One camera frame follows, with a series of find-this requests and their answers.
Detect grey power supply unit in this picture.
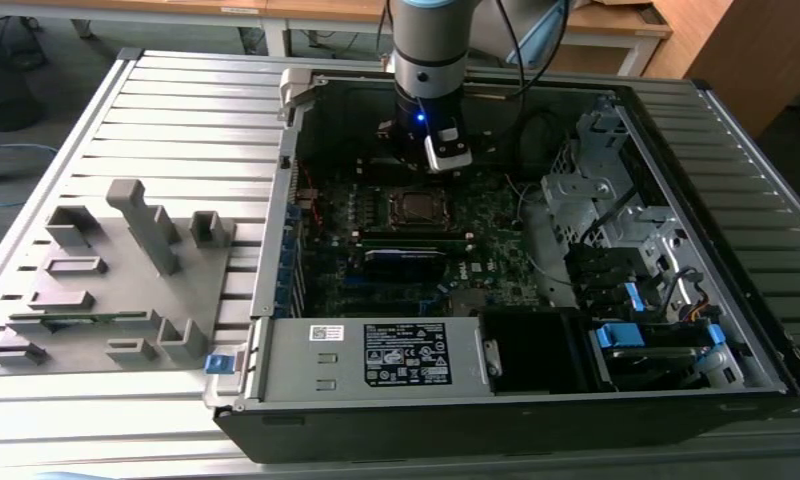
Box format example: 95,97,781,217
242,315,501,401

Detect silver CPU plate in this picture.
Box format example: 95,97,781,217
398,192,445,221

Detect coloured wire bundle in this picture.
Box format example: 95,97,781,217
678,294,718,324

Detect black graphics card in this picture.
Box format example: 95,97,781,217
362,247,451,281

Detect metal socket cover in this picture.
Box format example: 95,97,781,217
386,189,455,231

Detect green motherboard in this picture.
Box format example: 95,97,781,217
285,164,574,319

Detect wooden desk white legs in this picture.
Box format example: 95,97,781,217
265,0,673,77
0,0,271,59

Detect grey parts rack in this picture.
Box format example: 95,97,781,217
0,178,238,377

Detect black open PC case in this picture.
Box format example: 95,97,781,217
202,67,800,464

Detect green RAM stick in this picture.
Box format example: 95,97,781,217
8,310,149,332

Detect blue floor cable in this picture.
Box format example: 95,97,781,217
0,141,60,209

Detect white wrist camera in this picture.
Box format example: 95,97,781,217
422,127,474,175

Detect wooden cabinet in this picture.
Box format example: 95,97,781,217
642,0,800,139

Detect black waste bin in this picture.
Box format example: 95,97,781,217
0,13,48,134

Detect silver metal drive cage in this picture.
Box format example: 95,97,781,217
538,97,692,281

